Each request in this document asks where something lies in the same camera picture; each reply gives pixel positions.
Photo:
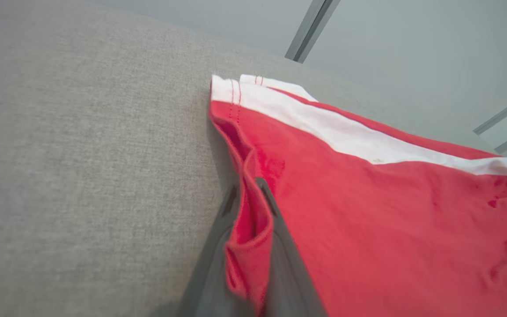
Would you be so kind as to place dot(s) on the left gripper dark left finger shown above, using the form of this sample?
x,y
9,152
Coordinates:
x,y
209,281

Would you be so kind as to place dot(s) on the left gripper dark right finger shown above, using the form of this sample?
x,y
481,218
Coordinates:
x,y
288,281

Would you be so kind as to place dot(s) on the red shorts white side stripe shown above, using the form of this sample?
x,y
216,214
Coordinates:
x,y
390,220

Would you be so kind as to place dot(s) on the grey partition post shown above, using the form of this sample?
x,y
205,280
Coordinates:
x,y
310,31
500,116

